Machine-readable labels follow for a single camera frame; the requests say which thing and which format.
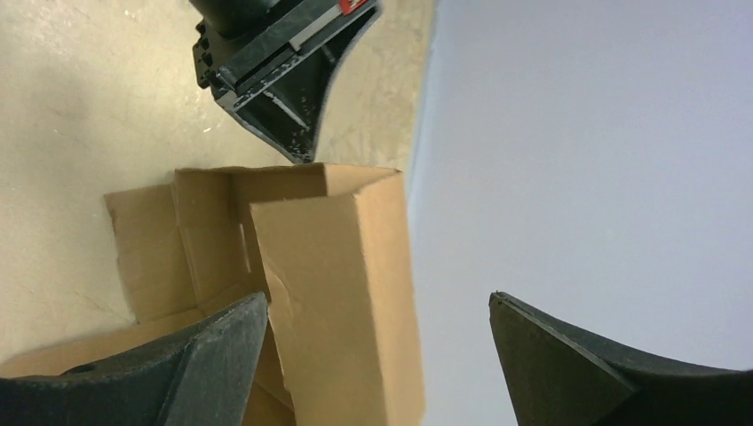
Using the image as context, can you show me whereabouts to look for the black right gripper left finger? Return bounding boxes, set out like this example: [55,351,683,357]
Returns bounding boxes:
[1,293,268,425]

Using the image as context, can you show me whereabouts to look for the brown cardboard box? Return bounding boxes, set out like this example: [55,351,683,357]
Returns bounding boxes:
[1,163,425,425]

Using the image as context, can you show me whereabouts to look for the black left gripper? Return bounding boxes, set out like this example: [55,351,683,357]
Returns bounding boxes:
[192,1,383,164]

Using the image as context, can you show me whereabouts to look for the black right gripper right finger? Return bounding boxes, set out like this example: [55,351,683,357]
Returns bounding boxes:
[488,292,752,425]

